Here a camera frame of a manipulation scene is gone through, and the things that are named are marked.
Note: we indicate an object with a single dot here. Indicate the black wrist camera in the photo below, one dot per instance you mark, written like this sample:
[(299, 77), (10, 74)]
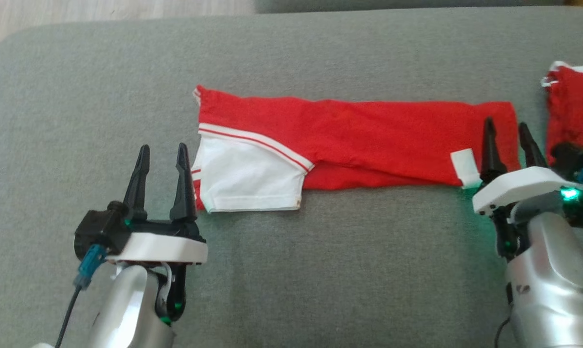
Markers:
[(569, 159), (100, 229)]

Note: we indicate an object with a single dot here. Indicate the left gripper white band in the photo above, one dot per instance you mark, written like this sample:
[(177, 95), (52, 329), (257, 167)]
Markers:
[(161, 246)]

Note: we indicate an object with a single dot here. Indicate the red shorts white stripe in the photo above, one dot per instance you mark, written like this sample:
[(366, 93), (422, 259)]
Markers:
[(576, 106)]

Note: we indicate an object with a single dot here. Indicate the large grey sofa seat cushion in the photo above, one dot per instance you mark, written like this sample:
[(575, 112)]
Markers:
[(291, 270)]

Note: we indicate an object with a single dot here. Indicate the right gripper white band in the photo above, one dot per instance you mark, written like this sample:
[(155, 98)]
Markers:
[(518, 191)]

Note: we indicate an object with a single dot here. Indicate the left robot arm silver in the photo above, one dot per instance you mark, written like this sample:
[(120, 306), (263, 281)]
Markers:
[(122, 309)]

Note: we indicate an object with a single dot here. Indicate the red mesh jersey white trim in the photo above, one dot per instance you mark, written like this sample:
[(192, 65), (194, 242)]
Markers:
[(359, 140)]

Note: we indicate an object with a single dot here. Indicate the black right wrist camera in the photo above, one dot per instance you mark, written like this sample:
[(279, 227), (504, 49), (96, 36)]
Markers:
[(569, 159)]

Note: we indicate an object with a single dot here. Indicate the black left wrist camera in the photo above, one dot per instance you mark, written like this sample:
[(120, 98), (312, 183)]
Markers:
[(100, 229)]

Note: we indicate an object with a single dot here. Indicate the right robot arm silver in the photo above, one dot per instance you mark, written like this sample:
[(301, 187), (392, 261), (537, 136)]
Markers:
[(552, 280)]

